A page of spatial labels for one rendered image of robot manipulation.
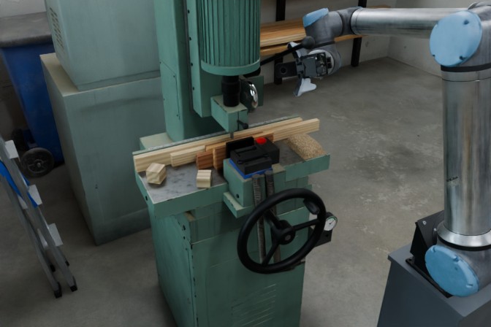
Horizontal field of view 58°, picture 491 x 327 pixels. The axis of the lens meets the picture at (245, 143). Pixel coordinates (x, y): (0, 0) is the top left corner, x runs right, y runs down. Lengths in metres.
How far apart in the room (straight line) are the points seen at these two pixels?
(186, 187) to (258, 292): 0.56
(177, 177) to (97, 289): 1.10
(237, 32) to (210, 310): 0.95
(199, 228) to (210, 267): 0.17
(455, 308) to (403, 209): 1.33
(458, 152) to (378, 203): 1.68
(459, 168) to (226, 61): 0.66
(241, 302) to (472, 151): 0.95
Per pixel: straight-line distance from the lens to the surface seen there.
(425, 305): 1.67
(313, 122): 1.59
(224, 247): 1.47
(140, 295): 2.25
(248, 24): 1.25
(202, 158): 1.37
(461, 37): 1.11
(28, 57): 2.92
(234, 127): 1.38
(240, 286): 1.63
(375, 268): 2.41
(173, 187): 1.32
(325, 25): 1.55
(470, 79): 1.14
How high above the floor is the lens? 1.65
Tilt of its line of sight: 30 degrees down
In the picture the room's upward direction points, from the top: straight up
